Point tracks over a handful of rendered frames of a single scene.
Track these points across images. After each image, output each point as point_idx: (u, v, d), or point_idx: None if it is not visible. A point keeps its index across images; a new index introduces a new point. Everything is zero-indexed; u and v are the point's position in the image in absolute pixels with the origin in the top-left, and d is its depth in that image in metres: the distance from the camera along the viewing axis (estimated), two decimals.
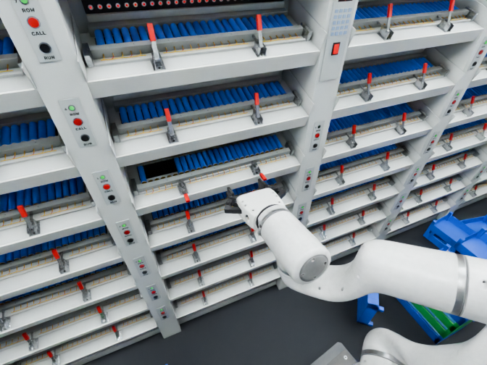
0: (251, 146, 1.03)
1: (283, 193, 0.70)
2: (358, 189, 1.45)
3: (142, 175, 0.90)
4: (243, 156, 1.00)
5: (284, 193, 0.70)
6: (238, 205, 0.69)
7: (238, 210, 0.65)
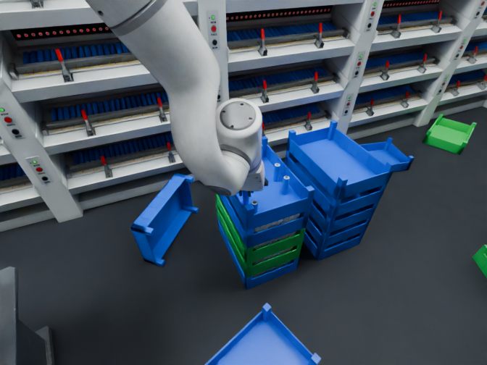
0: None
1: (267, 179, 0.69)
2: (130, 53, 0.95)
3: None
4: None
5: (267, 180, 0.69)
6: None
7: None
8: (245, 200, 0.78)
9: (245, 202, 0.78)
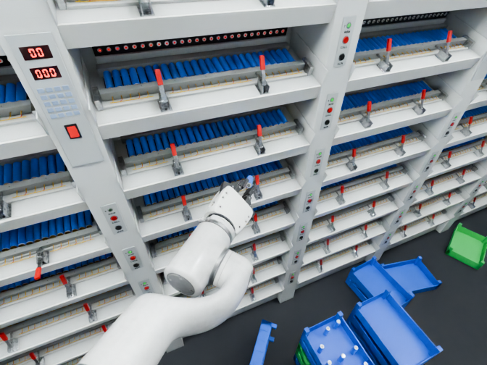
0: (48, 225, 0.85)
1: (251, 216, 0.71)
2: (238, 248, 1.27)
3: None
4: (30, 241, 0.81)
5: (252, 216, 0.71)
6: None
7: (221, 192, 0.67)
8: None
9: None
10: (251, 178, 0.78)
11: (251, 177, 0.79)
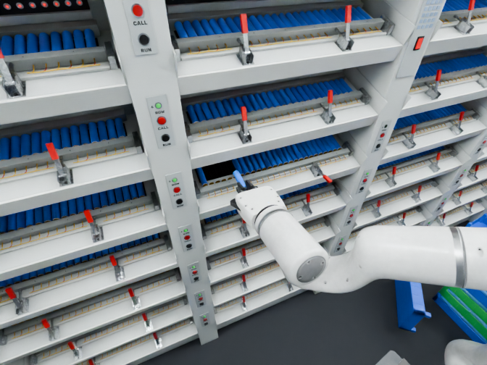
0: (308, 147, 0.98)
1: (233, 206, 0.68)
2: (402, 190, 1.40)
3: (203, 177, 0.85)
4: (301, 158, 0.95)
5: (232, 206, 0.68)
6: None
7: None
8: (239, 176, 0.77)
9: (238, 174, 0.77)
10: (240, 180, 0.78)
11: (237, 177, 0.79)
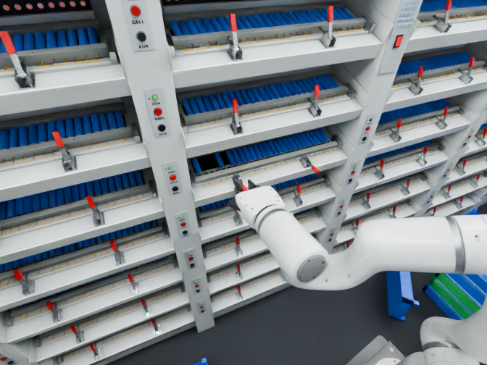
0: (298, 140, 1.04)
1: (232, 207, 0.68)
2: (391, 184, 1.46)
3: (198, 167, 0.91)
4: (292, 150, 1.00)
5: (231, 207, 0.68)
6: None
7: None
8: (219, 161, 0.95)
9: None
10: (217, 160, 0.94)
11: (216, 156, 0.94)
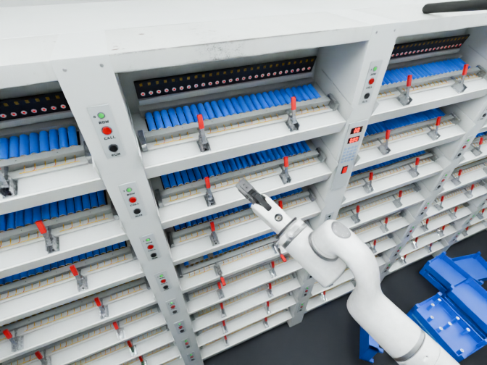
0: None
1: None
2: None
3: None
4: (265, 237, 1.20)
5: None
6: (255, 199, 0.70)
7: (267, 203, 0.67)
8: None
9: None
10: None
11: None
